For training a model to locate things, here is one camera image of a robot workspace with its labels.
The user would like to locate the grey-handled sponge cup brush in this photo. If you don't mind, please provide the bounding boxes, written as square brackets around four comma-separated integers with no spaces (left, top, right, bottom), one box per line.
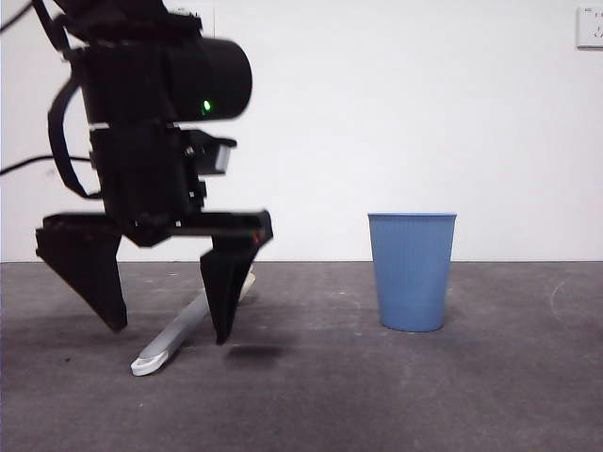
[130,263,259,377]

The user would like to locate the blue ribbed plastic cup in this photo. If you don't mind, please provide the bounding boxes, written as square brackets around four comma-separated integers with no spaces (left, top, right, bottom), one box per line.
[367,212,458,333]

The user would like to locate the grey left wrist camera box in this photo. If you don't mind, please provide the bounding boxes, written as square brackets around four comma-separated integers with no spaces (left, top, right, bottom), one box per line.
[181,130,237,176]

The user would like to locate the black cable loop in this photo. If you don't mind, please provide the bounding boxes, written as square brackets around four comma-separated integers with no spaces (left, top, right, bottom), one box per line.
[48,82,104,199]

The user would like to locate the thin black cable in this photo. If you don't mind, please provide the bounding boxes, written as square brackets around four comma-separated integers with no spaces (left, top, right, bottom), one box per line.
[0,154,93,176]

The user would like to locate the white wall socket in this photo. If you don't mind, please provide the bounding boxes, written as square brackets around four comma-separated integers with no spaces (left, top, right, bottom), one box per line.
[576,6,603,50]
[170,5,217,43]

